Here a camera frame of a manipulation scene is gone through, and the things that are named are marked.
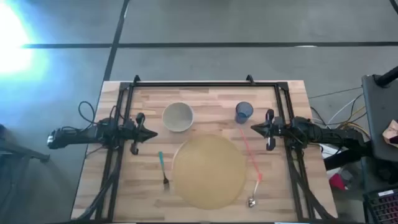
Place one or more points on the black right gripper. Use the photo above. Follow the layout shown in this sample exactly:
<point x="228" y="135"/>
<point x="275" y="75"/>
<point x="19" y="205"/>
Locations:
<point x="273" y="127"/>

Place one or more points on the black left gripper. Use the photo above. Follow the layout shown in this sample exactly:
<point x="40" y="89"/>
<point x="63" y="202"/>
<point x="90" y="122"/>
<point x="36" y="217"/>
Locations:
<point x="133" y="132"/>

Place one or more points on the blue mesh cup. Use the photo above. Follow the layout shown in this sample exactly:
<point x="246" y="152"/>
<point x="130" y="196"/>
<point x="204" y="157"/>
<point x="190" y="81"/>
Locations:
<point x="244" y="112"/>

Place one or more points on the grey ceramic bowl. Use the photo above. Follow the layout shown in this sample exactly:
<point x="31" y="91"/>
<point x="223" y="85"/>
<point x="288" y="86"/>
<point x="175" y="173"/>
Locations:
<point x="178" y="117"/>

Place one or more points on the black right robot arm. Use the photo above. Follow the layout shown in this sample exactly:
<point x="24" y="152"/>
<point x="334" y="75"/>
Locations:
<point x="326" y="133"/>

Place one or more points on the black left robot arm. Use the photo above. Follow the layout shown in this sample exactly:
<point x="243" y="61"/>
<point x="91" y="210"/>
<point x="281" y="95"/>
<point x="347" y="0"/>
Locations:
<point x="81" y="134"/>

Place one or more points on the round yellow woven placemat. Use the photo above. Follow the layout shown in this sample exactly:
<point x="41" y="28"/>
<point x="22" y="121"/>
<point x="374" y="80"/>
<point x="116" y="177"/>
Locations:
<point x="208" y="171"/>

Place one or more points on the white paper on floor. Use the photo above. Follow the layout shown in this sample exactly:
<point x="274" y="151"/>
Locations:
<point x="328" y="152"/>

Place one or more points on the black angled bar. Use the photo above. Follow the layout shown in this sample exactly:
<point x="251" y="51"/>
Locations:
<point x="342" y="160"/>

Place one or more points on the red object on floor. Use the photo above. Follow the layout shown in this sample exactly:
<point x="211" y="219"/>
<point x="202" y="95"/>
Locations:
<point x="336" y="182"/>

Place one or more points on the black floor stand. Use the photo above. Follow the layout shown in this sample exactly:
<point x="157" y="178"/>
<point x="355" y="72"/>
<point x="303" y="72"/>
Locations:
<point x="31" y="154"/>

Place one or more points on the dark grey side table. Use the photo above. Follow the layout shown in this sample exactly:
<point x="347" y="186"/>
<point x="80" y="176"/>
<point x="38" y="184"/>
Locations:
<point x="382" y="105"/>

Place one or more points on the brown crumpled paper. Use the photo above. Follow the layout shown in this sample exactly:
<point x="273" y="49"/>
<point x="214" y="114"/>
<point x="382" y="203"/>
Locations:
<point x="390" y="132"/>

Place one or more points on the black pole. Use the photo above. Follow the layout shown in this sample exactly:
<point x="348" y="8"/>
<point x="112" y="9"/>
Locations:
<point x="388" y="77"/>

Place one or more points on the black backlit keyboard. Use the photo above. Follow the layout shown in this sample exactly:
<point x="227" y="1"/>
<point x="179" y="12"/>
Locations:
<point x="382" y="208"/>

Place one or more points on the black metal table frame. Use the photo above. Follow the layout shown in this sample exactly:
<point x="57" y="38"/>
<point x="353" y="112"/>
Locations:
<point x="202" y="84"/>

